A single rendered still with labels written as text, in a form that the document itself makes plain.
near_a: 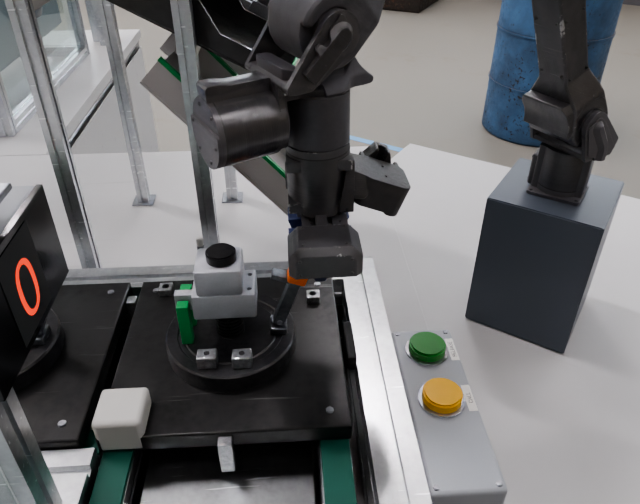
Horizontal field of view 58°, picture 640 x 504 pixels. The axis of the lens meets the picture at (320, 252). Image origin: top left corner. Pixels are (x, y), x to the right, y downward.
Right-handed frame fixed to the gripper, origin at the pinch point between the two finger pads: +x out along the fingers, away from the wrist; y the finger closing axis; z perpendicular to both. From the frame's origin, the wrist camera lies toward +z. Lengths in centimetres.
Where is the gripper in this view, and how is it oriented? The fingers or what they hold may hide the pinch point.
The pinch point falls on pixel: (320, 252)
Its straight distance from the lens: 58.0
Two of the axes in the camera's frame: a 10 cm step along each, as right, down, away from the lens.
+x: 0.2, 8.2, 5.7
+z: 10.0, -0.5, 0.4
